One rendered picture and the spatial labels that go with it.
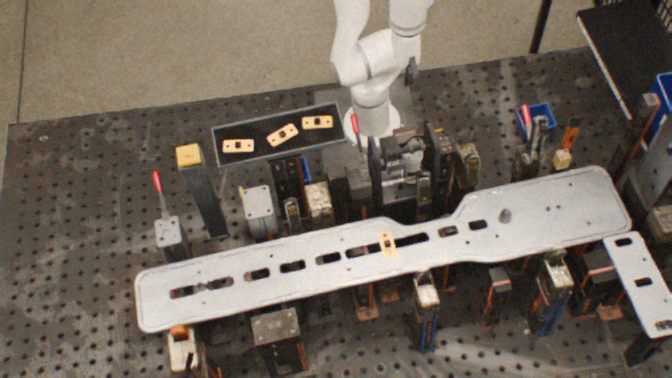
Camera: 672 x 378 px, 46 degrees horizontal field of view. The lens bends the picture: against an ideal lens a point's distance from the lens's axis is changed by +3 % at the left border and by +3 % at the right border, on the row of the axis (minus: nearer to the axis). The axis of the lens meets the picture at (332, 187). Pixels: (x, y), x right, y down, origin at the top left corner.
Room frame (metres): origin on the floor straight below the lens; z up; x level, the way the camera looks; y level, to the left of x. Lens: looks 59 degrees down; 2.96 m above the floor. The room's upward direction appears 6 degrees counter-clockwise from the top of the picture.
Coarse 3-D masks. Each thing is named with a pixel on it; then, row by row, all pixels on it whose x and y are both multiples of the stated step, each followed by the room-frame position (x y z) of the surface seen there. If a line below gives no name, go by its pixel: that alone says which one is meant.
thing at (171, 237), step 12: (156, 228) 1.06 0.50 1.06; (168, 228) 1.05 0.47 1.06; (180, 228) 1.05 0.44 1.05; (156, 240) 1.02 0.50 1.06; (168, 240) 1.01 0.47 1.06; (180, 240) 1.01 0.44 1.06; (168, 252) 1.00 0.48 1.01; (180, 252) 1.00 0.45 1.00; (192, 252) 1.08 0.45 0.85; (192, 288) 1.01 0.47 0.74
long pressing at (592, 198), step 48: (480, 192) 1.09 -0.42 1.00; (528, 192) 1.07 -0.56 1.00; (576, 192) 1.05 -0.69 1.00; (288, 240) 1.00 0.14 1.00; (336, 240) 0.98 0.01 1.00; (432, 240) 0.95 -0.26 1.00; (480, 240) 0.94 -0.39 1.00; (528, 240) 0.92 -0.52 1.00; (576, 240) 0.91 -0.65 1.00; (144, 288) 0.90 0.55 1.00; (240, 288) 0.87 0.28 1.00; (288, 288) 0.86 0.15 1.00; (336, 288) 0.84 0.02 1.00
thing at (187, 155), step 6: (192, 144) 1.26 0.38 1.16; (180, 150) 1.24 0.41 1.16; (186, 150) 1.24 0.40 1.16; (192, 150) 1.24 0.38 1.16; (198, 150) 1.24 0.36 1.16; (180, 156) 1.22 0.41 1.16; (186, 156) 1.22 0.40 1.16; (192, 156) 1.22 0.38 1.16; (198, 156) 1.21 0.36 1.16; (180, 162) 1.20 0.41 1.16; (186, 162) 1.20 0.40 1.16; (192, 162) 1.20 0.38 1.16; (198, 162) 1.20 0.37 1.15
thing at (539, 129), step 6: (534, 120) 1.17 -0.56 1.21; (540, 120) 1.17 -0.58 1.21; (546, 120) 1.17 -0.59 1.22; (534, 126) 1.16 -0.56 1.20; (540, 126) 1.15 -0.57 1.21; (546, 126) 1.15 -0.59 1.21; (534, 132) 1.16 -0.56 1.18; (540, 132) 1.14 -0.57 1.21; (546, 132) 1.13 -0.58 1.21; (534, 138) 1.15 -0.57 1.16; (540, 138) 1.16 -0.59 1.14; (534, 144) 1.15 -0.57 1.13; (540, 144) 1.16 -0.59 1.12; (528, 150) 1.16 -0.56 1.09; (534, 150) 1.15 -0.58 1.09; (540, 150) 1.15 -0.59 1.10; (540, 156) 1.14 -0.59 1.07
